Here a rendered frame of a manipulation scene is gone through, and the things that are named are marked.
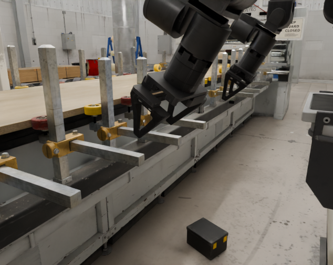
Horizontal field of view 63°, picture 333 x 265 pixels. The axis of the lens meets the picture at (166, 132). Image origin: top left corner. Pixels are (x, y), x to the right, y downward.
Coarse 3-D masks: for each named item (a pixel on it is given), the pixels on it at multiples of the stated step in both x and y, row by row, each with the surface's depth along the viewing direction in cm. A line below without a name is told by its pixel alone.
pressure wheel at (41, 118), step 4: (40, 116) 98; (44, 116) 96; (32, 120) 93; (36, 120) 93; (40, 120) 93; (44, 120) 93; (32, 124) 94; (36, 124) 93; (40, 124) 93; (44, 124) 93; (36, 128) 93; (40, 128) 93; (44, 128) 94; (44, 132) 97
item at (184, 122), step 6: (126, 114) 139; (132, 114) 138; (150, 120) 133; (180, 120) 125; (186, 120) 124; (192, 120) 124; (198, 120) 124; (186, 126) 124; (192, 126) 123; (198, 126) 122; (204, 126) 121
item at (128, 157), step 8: (40, 136) 97; (48, 136) 96; (72, 144) 90; (80, 144) 88; (88, 144) 88; (96, 144) 88; (88, 152) 87; (96, 152) 86; (104, 152) 84; (112, 152) 82; (120, 152) 81; (128, 152) 81; (136, 152) 81; (120, 160) 81; (128, 160) 80; (136, 160) 78
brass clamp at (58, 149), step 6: (66, 138) 91; (72, 138) 91; (78, 138) 94; (48, 144) 85; (54, 144) 86; (60, 144) 87; (66, 144) 89; (48, 150) 86; (54, 150) 86; (60, 150) 88; (66, 150) 90; (48, 156) 86; (54, 156) 87; (60, 156) 88
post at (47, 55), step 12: (48, 48) 80; (48, 60) 80; (48, 72) 81; (48, 84) 82; (48, 96) 83; (60, 96) 86; (48, 108) 85; (60, 108) 86; (48, 120) 86; (60, 120) 87; (60, 132) 88; (60, 168) 90
